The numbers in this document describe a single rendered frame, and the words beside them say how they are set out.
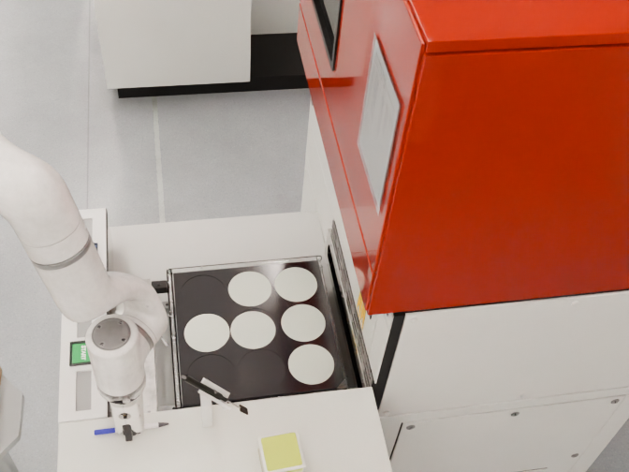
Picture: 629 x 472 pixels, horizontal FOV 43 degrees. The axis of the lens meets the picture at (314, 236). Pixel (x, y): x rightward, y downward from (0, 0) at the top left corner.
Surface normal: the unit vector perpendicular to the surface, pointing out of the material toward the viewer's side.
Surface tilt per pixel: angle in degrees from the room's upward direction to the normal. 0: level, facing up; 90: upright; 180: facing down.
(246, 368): 0
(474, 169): 90
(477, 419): 90
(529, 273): 90
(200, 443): 0
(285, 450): 0
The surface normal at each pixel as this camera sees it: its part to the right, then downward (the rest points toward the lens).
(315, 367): 0.07, -0.64
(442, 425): 0.17, 0.76
